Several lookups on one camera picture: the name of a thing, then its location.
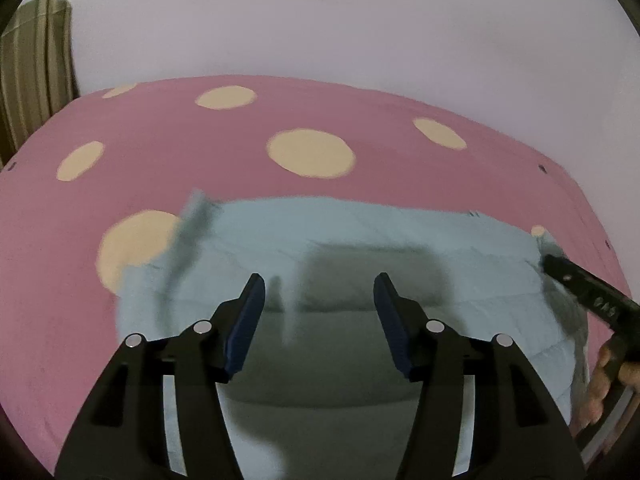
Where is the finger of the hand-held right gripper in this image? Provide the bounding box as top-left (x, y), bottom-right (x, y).
top-left (542, 254), bottom-right (583, 288)

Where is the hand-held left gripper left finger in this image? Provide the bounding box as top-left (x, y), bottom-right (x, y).
top-left (54, 272), bottom-right (267, 480)

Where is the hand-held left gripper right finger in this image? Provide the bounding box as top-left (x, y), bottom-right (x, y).
top-left (374, 272), bottom-right (586, 480)

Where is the light blue down jacket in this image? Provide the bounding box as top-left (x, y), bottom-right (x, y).
top-left (115, 189), bottom-right (592, 480)

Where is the person's right hand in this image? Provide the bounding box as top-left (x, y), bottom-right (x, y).
top-left (570, 337), bottom-right (640, 436)

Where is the pink polka dot bed sheet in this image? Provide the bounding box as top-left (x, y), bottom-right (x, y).
top-left (0, 75), bottom-right (632, 480)

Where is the striped cloth cover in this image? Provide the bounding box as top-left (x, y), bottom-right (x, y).
top-left (0, 0), bottom-right (81, 163)

